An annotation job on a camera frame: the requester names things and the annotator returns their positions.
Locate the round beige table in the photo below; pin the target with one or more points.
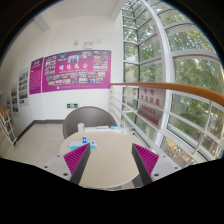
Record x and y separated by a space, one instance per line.
111 164

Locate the narrow magenta wall poster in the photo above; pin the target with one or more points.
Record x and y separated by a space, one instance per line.
35 76

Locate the white cup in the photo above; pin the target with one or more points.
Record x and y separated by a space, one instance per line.
81 127

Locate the white power strip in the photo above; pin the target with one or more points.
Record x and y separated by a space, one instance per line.
77 144

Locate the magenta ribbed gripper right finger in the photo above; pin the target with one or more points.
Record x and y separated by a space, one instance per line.
145 161

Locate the white red warning sign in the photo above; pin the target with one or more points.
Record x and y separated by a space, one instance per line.
151 104

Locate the orange wooden handrail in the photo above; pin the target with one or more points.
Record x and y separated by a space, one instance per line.
190 89

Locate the large magenta wall poster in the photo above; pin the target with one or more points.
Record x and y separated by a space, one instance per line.
86 69

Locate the white papers on table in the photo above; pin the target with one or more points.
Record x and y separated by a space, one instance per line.
97 128

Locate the green exit sign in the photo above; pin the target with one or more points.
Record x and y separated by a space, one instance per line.
72 105

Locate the white metal railing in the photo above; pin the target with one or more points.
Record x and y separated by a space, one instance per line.
191 130

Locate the grey chair backrest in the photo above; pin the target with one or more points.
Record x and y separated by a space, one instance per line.
90 116

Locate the blue white charger plug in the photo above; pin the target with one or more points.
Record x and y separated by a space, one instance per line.
84 140

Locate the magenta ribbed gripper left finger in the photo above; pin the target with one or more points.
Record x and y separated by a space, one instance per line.
76 161

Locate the white photo wall poster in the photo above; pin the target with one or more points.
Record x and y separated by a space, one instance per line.
23 87

